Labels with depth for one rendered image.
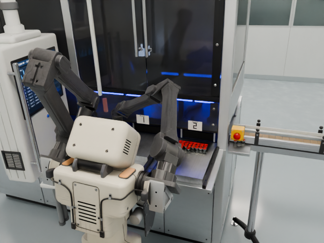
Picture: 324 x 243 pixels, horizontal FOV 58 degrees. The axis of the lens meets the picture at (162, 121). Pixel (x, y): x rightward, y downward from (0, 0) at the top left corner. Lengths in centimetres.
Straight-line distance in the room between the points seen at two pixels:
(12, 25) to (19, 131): 55
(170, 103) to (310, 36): 523
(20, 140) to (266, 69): 534
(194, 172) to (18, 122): 94
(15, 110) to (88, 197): 77
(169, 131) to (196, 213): 115
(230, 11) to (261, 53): 474
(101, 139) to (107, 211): 23
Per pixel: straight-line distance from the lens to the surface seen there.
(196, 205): 209
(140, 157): 168
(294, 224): 274
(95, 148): 97
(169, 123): 111
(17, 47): 165
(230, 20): 158
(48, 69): 95
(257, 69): 636
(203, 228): 222
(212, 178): 156
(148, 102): 142
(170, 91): 124
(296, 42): 626
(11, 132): 170
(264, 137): 189
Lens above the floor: 178
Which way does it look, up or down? 25 degrees down
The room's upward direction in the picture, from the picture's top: 2 degrees counter-clockwise
